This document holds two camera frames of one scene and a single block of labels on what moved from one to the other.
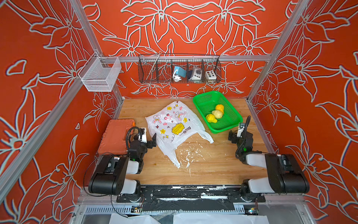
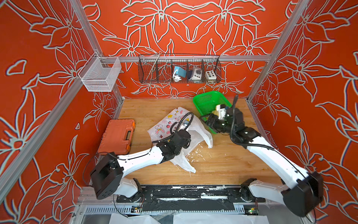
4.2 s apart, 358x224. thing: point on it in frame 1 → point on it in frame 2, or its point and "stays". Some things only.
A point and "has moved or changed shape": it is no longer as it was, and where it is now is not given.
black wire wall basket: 179,68 stays
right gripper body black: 234,139 → 220,125
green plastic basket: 206,103 stays
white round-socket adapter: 197,73 stays
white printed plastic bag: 175,126 has moved or changed shape
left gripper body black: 143,147 → 188,141
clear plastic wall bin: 99,73 stays
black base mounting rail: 190,198 stays
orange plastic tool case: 113,142 stays
